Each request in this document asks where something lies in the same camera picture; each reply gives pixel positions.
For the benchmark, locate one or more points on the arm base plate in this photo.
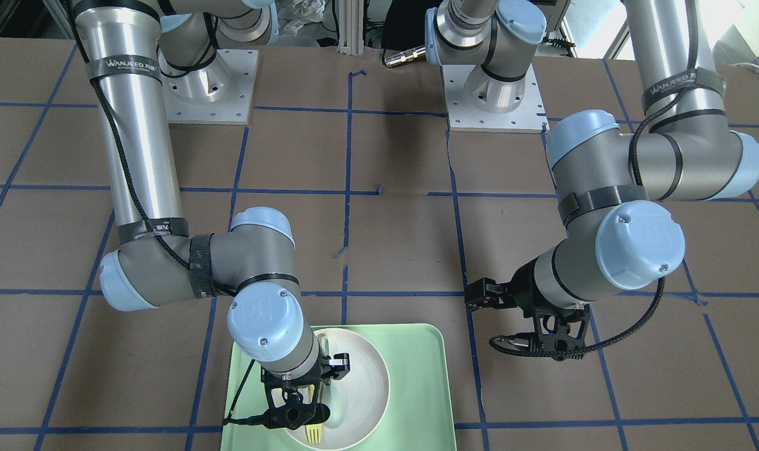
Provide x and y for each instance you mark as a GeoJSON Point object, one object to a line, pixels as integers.
{"type": "Point", "coordinates": [220, 93]}
{"type": "Point", "coordinates": [478, 103]}

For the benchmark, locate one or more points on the yellow plastic fork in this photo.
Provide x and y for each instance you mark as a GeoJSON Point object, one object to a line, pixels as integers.
{"type": "Point", "coordinates": [313, 431]}

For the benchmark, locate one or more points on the white round plate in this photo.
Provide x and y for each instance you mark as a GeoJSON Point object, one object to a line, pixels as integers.
{"type": "Point", "coordinates": [365, 390]}

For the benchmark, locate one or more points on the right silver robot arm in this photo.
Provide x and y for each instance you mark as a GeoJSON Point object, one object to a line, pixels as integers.
{"type": "Point", "coordinates": [158, 262]}

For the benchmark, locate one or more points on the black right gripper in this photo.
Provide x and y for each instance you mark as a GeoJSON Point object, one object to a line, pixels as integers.
{"type": "Point", "coordinates": [337, 364]}

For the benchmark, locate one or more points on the pale green spoon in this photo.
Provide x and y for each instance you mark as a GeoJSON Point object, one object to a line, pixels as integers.
{"type": "Point", "coordinates": [332, 395]}

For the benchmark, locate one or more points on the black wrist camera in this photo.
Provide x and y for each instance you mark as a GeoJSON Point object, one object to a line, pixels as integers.
{"type": "Point", "coordinates": [294, 409]}
{"type": "Point", "coordinates": [559, 331]}

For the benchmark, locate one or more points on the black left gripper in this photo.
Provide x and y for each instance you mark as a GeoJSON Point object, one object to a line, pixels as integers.
{"type": "Point", "coordinates": [519, 290]}

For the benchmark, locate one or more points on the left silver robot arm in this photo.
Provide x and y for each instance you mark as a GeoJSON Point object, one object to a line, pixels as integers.
{"type": "Point", "coordinates": [610, 185]}

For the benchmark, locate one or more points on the mint green tray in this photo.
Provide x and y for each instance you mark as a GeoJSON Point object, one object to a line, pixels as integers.
{"type": "Point", "coordinates": [419, 412]}

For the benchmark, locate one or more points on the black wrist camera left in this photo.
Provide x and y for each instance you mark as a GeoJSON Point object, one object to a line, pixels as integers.
{"type": "Point", "coordinates": [559, 331]}

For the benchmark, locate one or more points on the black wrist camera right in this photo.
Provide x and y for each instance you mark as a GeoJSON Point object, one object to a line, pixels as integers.
{"type": "Point", "coordinates": [294, 409]}

